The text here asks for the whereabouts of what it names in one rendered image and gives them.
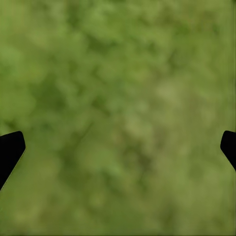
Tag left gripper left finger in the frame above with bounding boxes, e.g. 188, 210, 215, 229
0, 131, 26, 190

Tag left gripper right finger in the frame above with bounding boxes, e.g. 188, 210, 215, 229
220, 131, 236, 170

